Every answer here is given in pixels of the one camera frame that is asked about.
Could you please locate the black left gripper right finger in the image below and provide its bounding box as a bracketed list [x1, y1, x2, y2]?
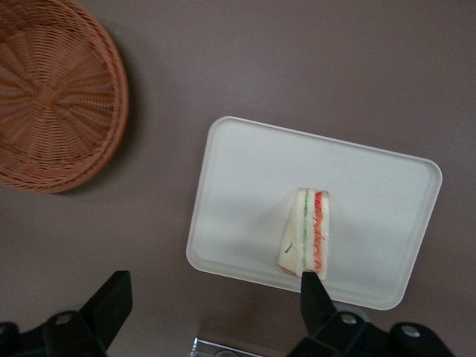
[289, 271, 392, 357]

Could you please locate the beige rectangular plastic tray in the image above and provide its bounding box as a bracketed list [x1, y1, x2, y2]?
[184, 115, 443, 311]

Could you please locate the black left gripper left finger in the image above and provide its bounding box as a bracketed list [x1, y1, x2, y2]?
[41, 270, 134, 357]

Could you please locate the round brown wicker basket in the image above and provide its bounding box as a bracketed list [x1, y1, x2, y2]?
[0, 0, 130, 195]

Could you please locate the triangular sandwich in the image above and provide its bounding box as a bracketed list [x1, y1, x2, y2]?
[274, 187, 332, 283]

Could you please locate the clear acrylic bottle rack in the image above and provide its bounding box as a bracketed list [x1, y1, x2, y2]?
[192, 335, 303, 357]

